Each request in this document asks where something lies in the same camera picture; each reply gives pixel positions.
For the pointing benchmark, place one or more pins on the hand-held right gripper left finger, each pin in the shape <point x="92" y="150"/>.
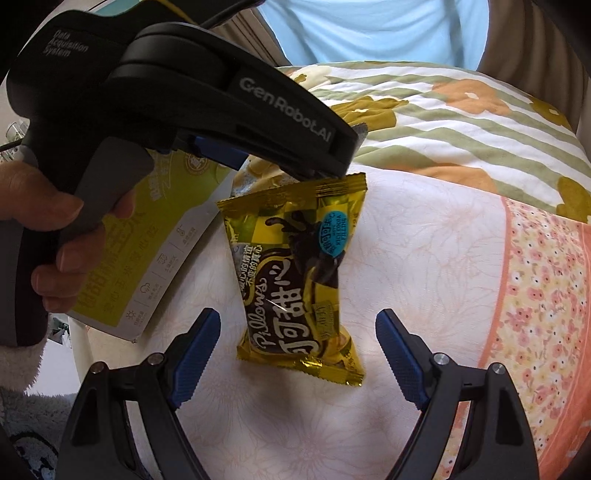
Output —
<point x="196" y="360"/>

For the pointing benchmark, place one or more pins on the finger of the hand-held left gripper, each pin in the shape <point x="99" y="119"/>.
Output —
<point x="221" y="154"/>

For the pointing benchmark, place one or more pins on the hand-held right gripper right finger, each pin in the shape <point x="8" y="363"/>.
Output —
<point x="399" y="360"/>

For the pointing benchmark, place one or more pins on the yellow chocolate snack packet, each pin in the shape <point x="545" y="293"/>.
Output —
<point x="295" y="277"/>

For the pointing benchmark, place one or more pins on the person's left forearm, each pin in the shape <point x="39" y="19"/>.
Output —
<point x="23" y="369"/>

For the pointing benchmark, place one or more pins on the person's left hand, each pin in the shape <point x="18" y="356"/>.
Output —
<point x="41" y="198"/>

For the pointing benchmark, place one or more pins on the brown curtain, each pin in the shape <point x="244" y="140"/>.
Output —
<point x="521" y="46"/>
<point x="249" y="46"/>

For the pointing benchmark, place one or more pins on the peach floral quilt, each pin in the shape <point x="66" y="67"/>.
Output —
<point x="415" y="277"/>

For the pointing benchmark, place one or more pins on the green cardboard box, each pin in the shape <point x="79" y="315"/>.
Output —
<point x="138" y="277"/>

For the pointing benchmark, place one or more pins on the light blue cloth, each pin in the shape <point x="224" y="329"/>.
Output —
<point x="369" y="27"/>

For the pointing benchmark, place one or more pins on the green striped floral blanket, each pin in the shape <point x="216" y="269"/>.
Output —
<point x="461" y="138"/>

